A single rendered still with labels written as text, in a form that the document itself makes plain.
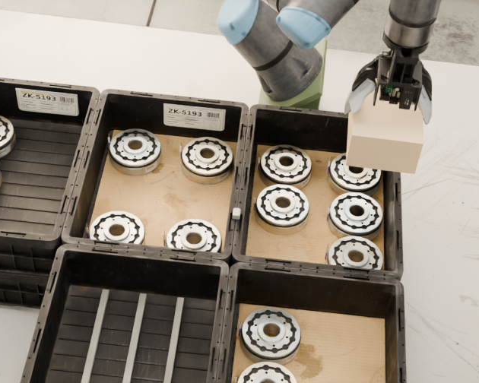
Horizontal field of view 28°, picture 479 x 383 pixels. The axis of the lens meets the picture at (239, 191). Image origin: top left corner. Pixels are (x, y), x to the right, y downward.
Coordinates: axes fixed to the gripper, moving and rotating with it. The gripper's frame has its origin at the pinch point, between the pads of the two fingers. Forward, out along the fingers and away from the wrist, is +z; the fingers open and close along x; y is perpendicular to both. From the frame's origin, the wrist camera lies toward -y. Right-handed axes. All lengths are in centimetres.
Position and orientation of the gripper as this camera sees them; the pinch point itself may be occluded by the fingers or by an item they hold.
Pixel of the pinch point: (385, 115)
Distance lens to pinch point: 169.0
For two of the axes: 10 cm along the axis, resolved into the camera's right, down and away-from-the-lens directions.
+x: 9.9, 1.3, -0.4
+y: -1.2, 7.5, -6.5
